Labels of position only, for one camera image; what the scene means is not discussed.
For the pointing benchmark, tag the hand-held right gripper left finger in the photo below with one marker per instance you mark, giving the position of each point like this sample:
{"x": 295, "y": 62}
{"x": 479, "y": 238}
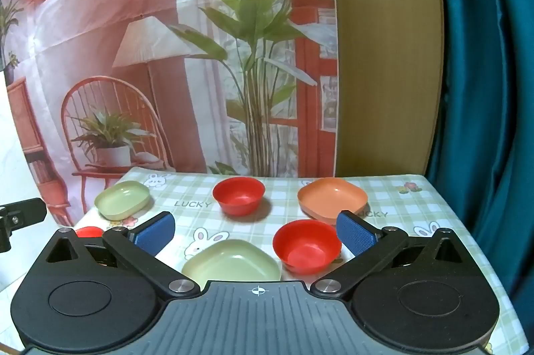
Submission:
{"x": 153, "y": 234}

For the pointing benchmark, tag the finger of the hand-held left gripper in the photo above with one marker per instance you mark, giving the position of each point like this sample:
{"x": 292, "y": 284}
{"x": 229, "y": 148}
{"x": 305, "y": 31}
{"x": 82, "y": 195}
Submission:
{"x": 25, "y": 211}

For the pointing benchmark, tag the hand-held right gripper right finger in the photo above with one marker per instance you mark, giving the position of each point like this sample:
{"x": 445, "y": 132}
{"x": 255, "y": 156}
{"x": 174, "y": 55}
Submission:
{"x": 355, "y": 234}

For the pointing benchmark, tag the orange plate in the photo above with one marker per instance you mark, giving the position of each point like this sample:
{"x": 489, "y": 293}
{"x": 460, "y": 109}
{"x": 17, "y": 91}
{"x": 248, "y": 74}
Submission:
{"x": 332, "y": 198}

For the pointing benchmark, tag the light green plate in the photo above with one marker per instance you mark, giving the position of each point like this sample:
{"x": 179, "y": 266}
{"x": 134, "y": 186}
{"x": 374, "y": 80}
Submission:
{"x": 122, "y": 199}
{"x": 231, "y": 265}

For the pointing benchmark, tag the red bowl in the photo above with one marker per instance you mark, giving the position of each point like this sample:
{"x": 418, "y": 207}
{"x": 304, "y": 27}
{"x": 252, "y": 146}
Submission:
{"x": 89, "y": 232}
{"x": 306, "y": 250}
{"x": 238, "y": 195}

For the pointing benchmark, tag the green checkered rabbit tablecloth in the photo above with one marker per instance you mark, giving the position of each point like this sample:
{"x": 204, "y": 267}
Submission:
{"x": 271, "y": 222}

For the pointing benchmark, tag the yellow wooden board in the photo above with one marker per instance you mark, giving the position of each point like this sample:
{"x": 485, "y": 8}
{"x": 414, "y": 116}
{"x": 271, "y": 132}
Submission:
{"x": 388, "y": 46}

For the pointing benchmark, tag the teal curtain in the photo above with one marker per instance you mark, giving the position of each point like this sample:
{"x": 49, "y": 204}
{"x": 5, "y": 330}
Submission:
{"x": 492, "y": 88}

